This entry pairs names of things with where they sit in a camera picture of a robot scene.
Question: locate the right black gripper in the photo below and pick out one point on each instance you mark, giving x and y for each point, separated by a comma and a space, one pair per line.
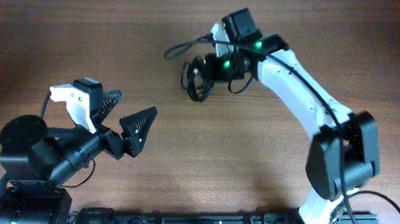
212, 66

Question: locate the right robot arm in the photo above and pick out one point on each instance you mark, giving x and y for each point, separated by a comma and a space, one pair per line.
344, 152

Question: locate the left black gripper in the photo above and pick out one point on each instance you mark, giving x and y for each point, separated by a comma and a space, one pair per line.
112, 142

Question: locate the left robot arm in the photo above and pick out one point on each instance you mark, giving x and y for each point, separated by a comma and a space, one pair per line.
38, 160

